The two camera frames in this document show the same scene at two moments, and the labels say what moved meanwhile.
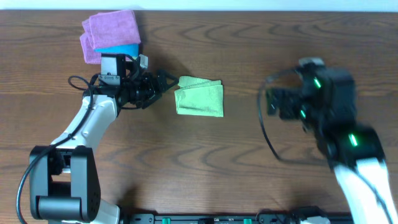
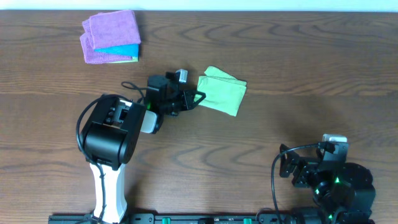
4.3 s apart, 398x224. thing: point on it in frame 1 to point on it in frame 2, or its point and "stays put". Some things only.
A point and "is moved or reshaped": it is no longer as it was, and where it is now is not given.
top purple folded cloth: [115, 28] stays put
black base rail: [236, 218] stays put
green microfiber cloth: [199, 96] is moved or reshaped
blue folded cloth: [132, 50] stays put
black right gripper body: [291, 108] to [303, 174]
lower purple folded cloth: [91, 56] stays put
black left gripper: [153, 92] to [186, 100]
